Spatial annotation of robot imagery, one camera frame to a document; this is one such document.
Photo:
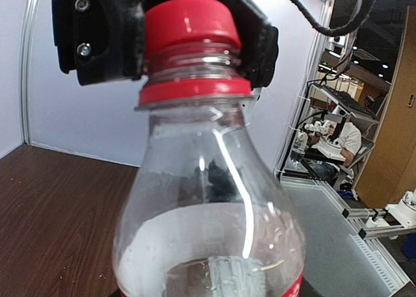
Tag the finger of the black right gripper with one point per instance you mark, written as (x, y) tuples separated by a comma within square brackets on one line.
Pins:
[(102, 40), (259, 39)]

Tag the red cola bottle cap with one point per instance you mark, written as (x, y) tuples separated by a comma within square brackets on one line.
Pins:
[(177, 22)]

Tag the clear cola bottle red label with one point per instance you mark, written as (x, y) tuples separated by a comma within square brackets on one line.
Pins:
[(205, 216)]

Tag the seated person white shirt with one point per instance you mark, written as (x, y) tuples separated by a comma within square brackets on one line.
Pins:
[(350, 142)]

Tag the aluminium left corner post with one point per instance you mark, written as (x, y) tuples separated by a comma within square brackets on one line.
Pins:
[(25, 52)]

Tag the aluminium front frame rail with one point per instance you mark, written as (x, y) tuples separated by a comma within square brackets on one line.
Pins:
[(339, 262)]

